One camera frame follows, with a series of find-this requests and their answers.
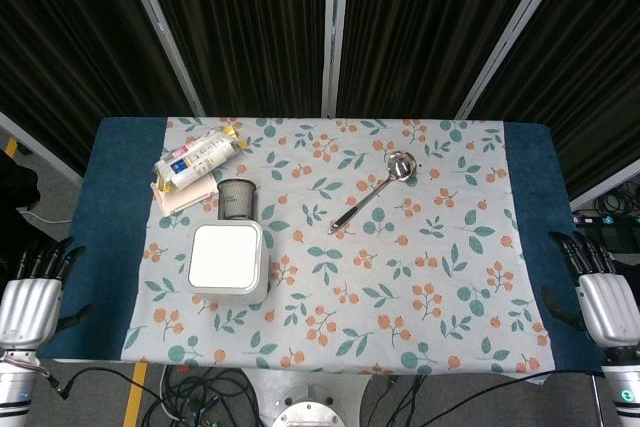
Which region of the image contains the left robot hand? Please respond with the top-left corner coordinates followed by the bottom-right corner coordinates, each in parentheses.
top-left (0, 236), bottom-right (94, 351)

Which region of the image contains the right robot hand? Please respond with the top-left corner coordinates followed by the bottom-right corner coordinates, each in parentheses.
top-left (541, 230), bottom-right (640, 348)

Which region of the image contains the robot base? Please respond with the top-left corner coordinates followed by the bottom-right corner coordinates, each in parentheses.
top-left (239, 366), bottom-right (391, 427)

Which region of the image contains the white square plastic container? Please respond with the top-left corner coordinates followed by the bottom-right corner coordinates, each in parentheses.
top-left (187, 219), bottom-right (272, 305)

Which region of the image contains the black power strip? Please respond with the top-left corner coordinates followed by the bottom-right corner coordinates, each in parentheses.
top-left (572, 214), bottom-right (640, 228)

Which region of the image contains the blue table cover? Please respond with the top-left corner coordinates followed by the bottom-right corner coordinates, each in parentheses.
top-left (37, 116), bottom-right (604, 374)

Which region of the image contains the yellow floor tape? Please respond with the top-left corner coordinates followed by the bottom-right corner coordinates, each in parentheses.
top-left (121, 361), bottom-right (150, 427)

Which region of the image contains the snack package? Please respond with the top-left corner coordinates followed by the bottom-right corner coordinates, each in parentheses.
top-left (152, 126), bottom-right (246, 194)

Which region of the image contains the grey mesh cup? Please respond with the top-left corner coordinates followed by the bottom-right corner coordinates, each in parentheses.
top-left (216, 178), bottom-right (260, 222)

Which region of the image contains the metal ladle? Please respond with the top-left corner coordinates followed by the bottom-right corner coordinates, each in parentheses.
top-left (327, 150), bottom-right (419, 236)

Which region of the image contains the floral tablecloth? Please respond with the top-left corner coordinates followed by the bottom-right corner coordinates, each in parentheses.
top-left (120, 116), bottom-right (554, 376)

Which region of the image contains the black cable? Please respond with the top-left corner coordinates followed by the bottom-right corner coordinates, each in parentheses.
top-left (42, 366), bottom-right (166, 401)

